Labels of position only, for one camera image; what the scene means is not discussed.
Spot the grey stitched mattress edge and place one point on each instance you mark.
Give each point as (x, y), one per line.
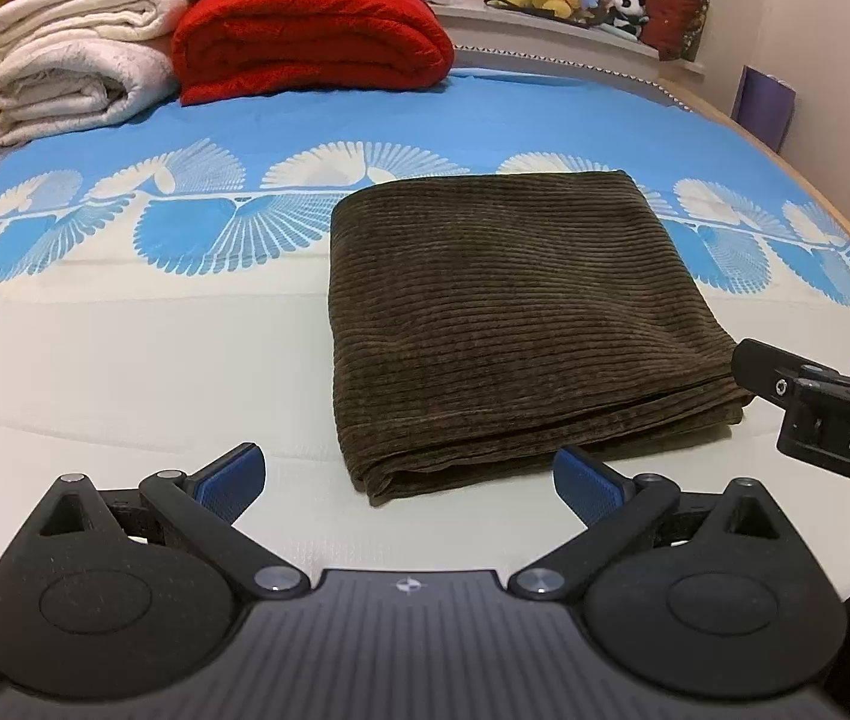
(560, 64)

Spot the red folded blanket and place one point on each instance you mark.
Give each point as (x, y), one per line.
(305, 37)

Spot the white windowsill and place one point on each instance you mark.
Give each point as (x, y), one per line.
(545, 30)

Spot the purple box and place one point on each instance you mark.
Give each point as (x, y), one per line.
(763, 109)

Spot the panda plush toy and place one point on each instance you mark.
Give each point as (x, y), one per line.
(629, 11)

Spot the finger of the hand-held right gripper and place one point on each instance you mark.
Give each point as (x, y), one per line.
(762, 375)

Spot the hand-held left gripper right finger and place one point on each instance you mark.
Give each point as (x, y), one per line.
(582, 480)

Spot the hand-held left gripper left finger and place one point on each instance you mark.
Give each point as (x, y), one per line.
(233, 476)

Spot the white folded blanket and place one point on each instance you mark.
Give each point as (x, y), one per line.
(72, 67)

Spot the wooden bed frame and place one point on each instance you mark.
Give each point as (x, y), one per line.
(807, 165)

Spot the red patterned cushion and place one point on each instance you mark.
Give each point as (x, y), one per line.
(676, 11)

